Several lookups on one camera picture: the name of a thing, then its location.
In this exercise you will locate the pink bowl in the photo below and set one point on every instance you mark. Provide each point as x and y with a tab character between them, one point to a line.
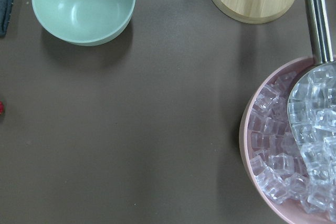
289	211

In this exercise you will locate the green bowl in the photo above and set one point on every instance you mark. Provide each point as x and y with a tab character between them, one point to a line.
84	22

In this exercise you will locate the clear plastic ice cubes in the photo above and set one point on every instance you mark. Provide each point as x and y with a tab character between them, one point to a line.
292	133

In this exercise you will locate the metal ice scoop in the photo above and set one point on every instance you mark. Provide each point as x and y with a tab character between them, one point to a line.
317	24

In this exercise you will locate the red strawberry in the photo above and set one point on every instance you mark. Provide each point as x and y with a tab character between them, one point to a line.
1	108

